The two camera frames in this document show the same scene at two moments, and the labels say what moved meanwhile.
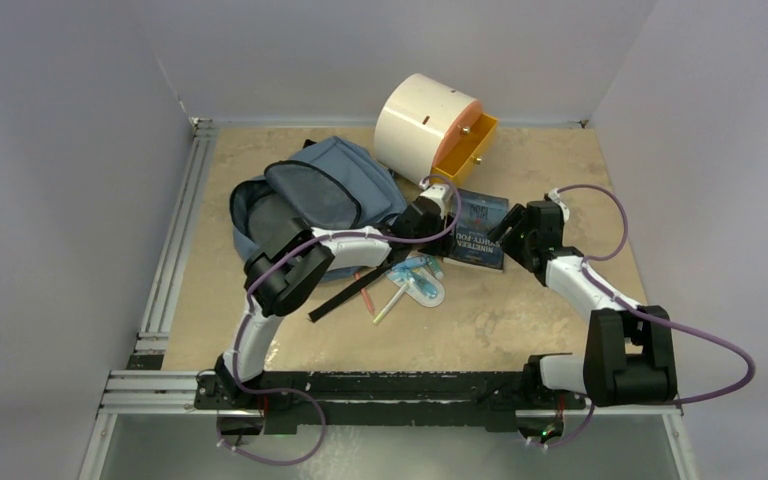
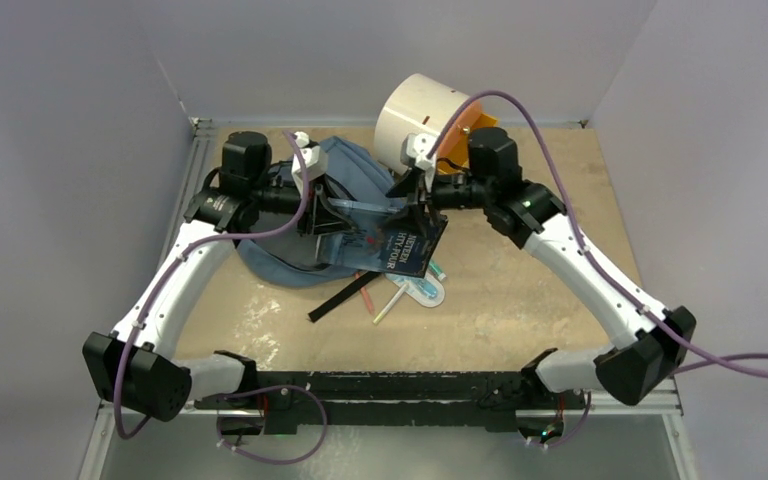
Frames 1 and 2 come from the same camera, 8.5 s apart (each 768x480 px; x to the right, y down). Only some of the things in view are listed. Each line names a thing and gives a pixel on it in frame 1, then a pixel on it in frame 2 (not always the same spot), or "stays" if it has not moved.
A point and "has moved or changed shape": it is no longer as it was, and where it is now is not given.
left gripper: (441, 248) to (320, 218)
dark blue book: (480, 215) has moved or changed shape
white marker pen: (391, 302) stays
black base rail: (383, 401) stays
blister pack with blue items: (420, 285) stays
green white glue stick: (432, 260) stays
